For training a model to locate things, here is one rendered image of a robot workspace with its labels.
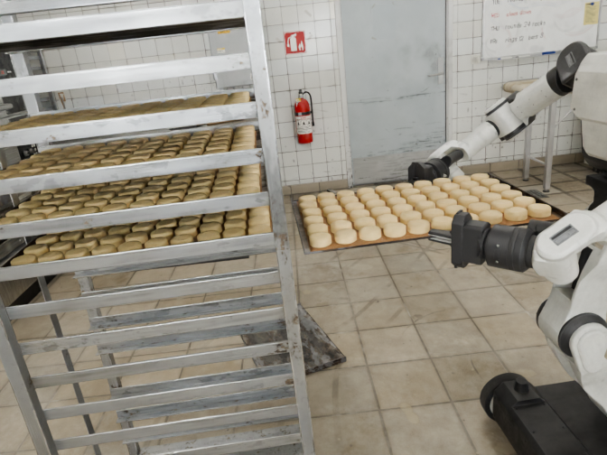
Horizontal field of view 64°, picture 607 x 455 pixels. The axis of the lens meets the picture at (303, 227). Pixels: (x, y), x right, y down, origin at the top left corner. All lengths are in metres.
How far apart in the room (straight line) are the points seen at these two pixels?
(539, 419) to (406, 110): 3.74
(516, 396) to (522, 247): 1.00
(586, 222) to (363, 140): 4.18
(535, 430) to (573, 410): 0.20
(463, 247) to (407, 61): 4.10
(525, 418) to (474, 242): 0.95
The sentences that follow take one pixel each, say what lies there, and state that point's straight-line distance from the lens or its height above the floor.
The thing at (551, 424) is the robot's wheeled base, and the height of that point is 0.19.
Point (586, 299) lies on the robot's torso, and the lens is 1.57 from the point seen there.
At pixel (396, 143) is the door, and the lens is 5.14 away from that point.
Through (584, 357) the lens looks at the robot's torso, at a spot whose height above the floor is 0.53.
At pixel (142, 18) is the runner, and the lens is 0.98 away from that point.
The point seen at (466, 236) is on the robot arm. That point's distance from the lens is 1.06.
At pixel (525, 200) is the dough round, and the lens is 1.29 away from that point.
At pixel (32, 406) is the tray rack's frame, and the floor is 0.74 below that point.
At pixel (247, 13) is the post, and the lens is 0.93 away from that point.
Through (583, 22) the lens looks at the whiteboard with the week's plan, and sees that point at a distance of 5.67.
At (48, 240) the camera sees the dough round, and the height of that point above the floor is 1.06.
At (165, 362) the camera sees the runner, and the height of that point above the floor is 0.79.
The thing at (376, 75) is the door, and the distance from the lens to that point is 5.02.
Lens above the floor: 1.42
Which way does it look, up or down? 20 degrees down
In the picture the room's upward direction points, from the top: 6 degrees counter-clockwise
